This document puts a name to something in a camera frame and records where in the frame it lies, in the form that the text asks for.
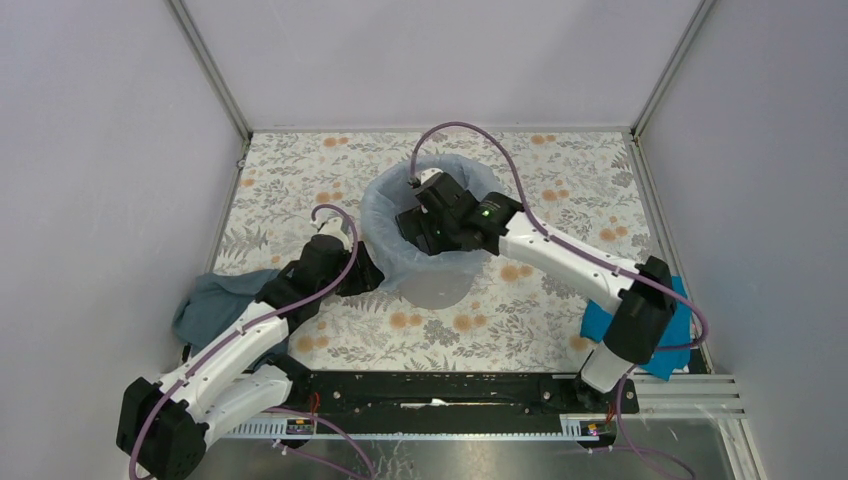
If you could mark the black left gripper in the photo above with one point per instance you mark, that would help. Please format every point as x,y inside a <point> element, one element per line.
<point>366,275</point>

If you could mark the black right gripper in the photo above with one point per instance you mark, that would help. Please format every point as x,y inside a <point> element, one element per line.
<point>415,222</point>

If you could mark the light blue plastic trash bag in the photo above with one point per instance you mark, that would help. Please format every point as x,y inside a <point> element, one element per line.
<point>389,195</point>

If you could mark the grey plastic trash bin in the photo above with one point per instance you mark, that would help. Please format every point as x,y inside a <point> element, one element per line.
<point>436,290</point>

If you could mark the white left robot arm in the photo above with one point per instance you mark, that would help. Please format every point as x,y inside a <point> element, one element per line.
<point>167,425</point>

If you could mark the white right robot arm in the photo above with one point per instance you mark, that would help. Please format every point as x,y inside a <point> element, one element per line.
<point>509,231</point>

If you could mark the grey-blue cloth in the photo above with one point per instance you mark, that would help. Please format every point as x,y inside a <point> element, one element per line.
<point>215,303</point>

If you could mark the bright blue cloth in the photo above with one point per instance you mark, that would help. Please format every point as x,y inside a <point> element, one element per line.
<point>669,331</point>

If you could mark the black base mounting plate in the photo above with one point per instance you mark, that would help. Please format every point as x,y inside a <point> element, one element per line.
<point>346,394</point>

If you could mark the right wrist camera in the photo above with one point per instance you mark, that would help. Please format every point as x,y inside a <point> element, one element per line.
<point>424,176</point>

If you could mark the slotted cable duct rail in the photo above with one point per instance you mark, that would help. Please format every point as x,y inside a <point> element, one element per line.
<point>522,427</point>

